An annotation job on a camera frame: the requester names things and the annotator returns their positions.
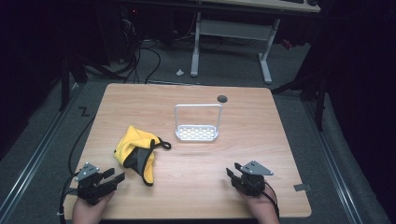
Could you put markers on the black round table grommet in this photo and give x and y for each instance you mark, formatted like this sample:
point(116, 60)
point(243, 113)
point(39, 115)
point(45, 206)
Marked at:
point(222, 99)

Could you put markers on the dark computer tower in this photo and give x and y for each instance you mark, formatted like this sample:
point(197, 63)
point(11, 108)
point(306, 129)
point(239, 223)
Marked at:
point(129, 28)

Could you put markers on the black metal stand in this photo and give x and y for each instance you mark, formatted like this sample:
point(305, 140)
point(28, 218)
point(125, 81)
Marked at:
point(64, 84)
point(320, 105)

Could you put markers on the person's right hand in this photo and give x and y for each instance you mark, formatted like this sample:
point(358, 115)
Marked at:
point(260, 208)

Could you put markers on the grey tape piece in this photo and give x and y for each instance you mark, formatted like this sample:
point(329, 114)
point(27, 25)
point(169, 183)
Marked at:
point(302, 187)

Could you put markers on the person's left hand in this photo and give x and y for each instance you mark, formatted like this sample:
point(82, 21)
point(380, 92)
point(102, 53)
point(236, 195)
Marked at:
point(88, 213)

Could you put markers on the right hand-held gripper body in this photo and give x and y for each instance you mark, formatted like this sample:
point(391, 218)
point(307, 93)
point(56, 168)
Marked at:
point(250, 183)

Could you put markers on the metal floor rail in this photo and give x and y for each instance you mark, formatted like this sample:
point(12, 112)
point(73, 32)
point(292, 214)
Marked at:
point(333, 165)
point(34, 158)

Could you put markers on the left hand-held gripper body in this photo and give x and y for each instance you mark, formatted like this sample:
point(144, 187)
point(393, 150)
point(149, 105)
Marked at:
point(93, 188)

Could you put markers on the white-legged desk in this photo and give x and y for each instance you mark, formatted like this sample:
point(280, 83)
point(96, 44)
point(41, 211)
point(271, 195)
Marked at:
point(233, 29)

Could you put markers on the white paper scrap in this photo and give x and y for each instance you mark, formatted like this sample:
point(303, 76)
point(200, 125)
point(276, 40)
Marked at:
point(180, 72)

